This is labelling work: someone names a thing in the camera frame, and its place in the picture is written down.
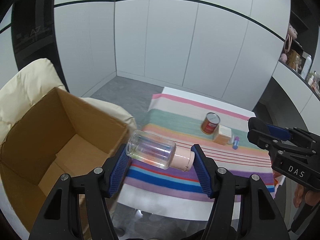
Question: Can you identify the person's right hand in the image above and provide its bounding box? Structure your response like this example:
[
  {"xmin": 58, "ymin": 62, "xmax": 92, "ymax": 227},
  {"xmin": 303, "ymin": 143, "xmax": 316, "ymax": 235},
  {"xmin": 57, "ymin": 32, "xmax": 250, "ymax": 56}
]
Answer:
[{"xmin": 294, "ymin": 185, "xmax": 320, "ymax": 209}]

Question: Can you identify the brown paw print box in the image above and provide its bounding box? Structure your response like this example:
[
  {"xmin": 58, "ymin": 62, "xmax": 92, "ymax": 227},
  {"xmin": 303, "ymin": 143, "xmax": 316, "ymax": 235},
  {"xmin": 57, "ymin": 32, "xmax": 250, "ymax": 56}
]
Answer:
[{"xmin": 287, "ymin": 50, "xmax": 302, "ymax": 68}]

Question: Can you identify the striped colourful cloth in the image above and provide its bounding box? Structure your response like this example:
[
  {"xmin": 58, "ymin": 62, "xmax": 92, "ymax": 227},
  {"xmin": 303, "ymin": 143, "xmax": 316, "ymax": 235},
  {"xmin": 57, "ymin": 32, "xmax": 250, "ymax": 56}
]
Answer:
[{"xmin": 117, "ymin": 93, "xmax": 285, "ymax": 203}]

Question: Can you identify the beige square carton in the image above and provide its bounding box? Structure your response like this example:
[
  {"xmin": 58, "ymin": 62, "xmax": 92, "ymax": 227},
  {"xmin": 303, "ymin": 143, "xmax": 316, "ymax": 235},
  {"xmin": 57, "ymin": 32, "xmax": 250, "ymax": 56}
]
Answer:
[{"xmin": 213, "ymin": 125, "xmax": 232, "ymax": 145}]

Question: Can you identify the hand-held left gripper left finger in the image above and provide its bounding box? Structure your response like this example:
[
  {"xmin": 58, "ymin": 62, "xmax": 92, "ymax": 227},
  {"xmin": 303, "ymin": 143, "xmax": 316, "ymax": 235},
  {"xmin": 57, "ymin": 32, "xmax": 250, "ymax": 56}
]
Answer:
[{"xmin": 29, "ymin": 144, "xmax": 131, "ymax": 240}]

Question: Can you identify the pink plush bag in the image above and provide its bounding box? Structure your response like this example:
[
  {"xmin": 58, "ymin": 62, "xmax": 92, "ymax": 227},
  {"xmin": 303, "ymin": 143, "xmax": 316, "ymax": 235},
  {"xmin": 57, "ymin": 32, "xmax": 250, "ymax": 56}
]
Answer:
[{"xmin": 284, "ymin": 22, "xmax": 299, "ymax": 54}]

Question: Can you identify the red tin can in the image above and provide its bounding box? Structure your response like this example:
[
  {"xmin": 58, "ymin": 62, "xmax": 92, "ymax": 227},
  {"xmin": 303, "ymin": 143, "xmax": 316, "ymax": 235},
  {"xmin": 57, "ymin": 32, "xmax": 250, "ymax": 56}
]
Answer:
[{"xmin": 201, "ymin": 112, "xmax": 220, "ymax": 134}]

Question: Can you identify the tall white bottle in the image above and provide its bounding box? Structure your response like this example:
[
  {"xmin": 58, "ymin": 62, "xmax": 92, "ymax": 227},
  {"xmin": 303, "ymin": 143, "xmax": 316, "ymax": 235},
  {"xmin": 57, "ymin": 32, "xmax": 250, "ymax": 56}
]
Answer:
[{"xmin": 301, "ymin": 54, "xmax": 312, "ymax": 79}]

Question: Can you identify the black round puff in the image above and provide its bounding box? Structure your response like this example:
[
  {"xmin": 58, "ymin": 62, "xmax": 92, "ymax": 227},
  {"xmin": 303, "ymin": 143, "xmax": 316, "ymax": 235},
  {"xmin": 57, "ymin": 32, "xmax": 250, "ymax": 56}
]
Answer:
[{"xmin": 247, "ymin": 117, "xmax": 268, "ymax": 133}]

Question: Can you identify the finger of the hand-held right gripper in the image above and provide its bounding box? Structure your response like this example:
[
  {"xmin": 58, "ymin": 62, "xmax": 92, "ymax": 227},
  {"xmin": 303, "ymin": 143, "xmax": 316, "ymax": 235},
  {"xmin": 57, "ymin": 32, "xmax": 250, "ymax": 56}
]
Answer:
[
  {"xmin": 265, "ymin": 124, "xmax": 312, "ymax": 143},
  {"xmin": 247, "ymin": 129, "xmax": 300, "ymax": 155}
]

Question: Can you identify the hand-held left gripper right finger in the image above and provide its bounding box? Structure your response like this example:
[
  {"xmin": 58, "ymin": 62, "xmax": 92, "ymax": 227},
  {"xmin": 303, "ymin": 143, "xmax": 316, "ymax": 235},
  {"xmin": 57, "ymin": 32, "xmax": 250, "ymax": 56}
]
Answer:
[{"xmin": 191, "ymin": 144, "xmax": 290, "ymax": 240}]

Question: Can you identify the black glossy wall panel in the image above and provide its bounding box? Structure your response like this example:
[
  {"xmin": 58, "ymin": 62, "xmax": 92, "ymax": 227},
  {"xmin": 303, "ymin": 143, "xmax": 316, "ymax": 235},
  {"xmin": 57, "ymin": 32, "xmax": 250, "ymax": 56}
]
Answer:
[{"xmin": 11, "ymin": 0, "xmax": 69, "ymax": 93}]

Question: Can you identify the brown cardboard box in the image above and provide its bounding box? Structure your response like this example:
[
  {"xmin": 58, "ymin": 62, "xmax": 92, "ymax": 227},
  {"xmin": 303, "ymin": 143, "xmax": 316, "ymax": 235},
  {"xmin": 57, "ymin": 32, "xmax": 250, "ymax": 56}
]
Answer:
[{"xmin": 0, "ymin": 87, "xmax": 130, "ymax": 240}]

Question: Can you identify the clear bottle with pink cap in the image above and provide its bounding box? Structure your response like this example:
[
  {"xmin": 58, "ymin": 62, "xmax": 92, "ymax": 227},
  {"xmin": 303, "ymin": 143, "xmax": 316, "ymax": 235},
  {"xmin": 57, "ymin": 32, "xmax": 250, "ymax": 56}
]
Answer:
[{"xmin": 126, "ymin": 130, "xmax": 195, "ymax": 172}]

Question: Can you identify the cream padded chair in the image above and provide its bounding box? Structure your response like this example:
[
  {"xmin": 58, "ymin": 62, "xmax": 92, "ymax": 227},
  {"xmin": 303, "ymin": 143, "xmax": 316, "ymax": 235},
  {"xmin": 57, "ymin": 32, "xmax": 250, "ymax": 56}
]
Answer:
[{"xmin": 0, "ymin": 58, "xmax": 137, "ymax": 145}]

